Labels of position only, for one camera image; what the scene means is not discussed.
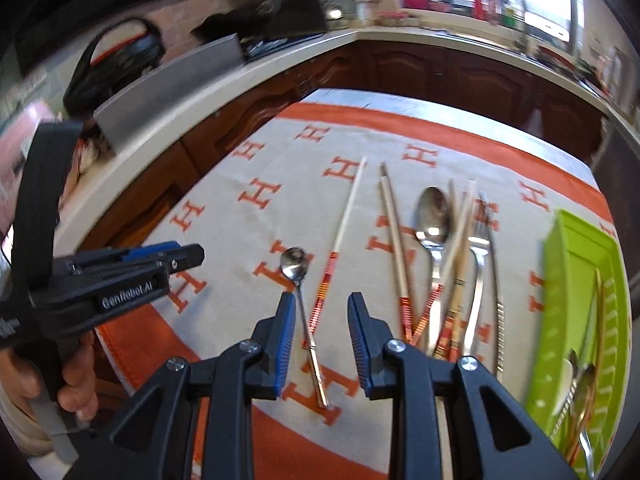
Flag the green plastic tray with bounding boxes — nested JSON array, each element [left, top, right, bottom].
[[522, 208, 632, 480]]

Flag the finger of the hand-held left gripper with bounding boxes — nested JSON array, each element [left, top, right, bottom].
[[55, 244, 206, 288], [107, 241, 182, 264]]

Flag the dark brown kitchen cabinets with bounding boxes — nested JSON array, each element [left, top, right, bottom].
[[92, 42, 608, 241]]

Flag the metal fork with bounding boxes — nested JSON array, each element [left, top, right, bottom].
[[462, 191, 496, 361]]

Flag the stainless steel splash guard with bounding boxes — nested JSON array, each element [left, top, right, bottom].
[[94, 32, 246, 157]]

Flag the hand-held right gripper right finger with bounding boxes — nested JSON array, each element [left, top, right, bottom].
[[347, 291, 591, 480]]

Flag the person's left hand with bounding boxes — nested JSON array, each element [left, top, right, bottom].
[[2, 332, 100, 423]]

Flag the black red bag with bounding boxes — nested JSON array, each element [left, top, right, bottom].
[[62, 17, 166, 111]]

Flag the small metal spoon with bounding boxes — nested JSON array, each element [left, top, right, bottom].
[[279, 246, 330, 408], [570, 361, 598, 480]]

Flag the black wok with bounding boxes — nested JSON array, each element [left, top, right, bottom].
[[192, 12, 237, 45]]

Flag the steel sink faucet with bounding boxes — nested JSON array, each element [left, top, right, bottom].
[[509, 0, 532, 55]]

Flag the orange grey printed blanket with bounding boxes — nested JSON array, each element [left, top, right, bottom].
[[97, 102, 618, 480]]

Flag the large metal spoon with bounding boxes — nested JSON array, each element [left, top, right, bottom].
[[415, 186, 453, 351]]

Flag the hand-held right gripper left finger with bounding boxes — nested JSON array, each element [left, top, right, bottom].
[[65, 291, 298, 480]]

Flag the black gas stove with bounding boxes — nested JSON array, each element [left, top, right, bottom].
[[240, 30, 326, 58]]

